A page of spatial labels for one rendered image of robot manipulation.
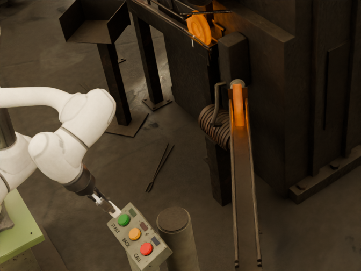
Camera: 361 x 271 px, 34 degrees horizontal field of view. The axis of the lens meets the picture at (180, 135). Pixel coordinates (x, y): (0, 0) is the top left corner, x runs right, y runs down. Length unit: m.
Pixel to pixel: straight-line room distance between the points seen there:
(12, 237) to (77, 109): 0.85
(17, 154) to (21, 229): 0.30
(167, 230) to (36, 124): 1.61
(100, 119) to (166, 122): 1.58
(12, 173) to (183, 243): 0.73
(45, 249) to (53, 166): 1.17
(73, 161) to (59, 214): 1.26
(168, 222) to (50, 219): 0.98
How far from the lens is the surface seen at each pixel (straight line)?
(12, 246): 2.35
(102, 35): 2.90
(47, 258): 2.74
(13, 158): 2.32
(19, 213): 2.46
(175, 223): 2.05
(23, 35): 4.30
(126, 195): 2.89
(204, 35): 2.49
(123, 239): 1.96
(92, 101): 1.68
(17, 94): 1.79
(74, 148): 1.66
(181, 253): 2.13
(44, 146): 1.62
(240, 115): 2.11
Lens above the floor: 2.10
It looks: 42 degrees down
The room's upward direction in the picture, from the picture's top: 10 degrees counter-clockwise
